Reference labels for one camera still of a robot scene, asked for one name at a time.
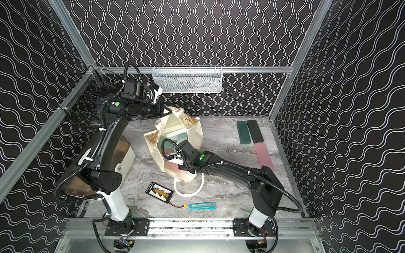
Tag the brown storage box white handle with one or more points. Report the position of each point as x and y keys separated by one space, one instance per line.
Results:
x=121 y=162

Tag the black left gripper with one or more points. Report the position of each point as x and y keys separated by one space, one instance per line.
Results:
x=161 y=110

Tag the black battery pack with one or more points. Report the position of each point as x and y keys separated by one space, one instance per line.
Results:
x=159 y=192

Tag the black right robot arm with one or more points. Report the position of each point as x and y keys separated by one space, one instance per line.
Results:
x=268 y=194

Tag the light green case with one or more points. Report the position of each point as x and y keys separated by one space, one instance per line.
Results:
x=176 y=139

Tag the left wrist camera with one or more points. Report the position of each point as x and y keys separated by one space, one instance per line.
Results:
x=138 y=91

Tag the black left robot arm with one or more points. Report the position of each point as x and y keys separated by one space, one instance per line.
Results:
x=95 y=171

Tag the cream canvas tote bag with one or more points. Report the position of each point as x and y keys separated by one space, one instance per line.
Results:
x=164 y=142

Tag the dark green pencil case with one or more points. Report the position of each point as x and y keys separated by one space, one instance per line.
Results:
x=243 y=132

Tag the red battery wire yellow plug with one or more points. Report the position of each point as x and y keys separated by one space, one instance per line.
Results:
x=178 y=206

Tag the teal utility knife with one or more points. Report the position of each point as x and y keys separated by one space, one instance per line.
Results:
x=203 y=206

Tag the white wire mesh basket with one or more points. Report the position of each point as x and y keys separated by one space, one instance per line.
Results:
x=188 y=79

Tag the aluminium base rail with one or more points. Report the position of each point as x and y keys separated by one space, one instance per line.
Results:
x=195 y=228

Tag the pink pencil case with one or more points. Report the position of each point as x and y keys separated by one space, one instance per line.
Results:
x=263 y=155

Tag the black pencil case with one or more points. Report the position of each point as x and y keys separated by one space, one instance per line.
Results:
x=255 y=131

